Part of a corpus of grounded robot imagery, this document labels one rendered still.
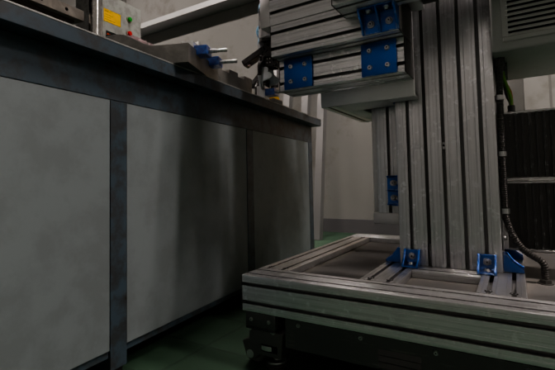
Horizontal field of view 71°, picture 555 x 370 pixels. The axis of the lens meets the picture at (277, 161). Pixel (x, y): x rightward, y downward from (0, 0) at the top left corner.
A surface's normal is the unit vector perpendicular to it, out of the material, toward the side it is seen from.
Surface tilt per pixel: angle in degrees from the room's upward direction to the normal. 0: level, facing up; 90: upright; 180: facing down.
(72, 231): 90
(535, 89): 90
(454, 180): 90
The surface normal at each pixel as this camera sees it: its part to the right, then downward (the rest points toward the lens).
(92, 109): 0.89, -0.04
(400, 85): -0.52, -0.04
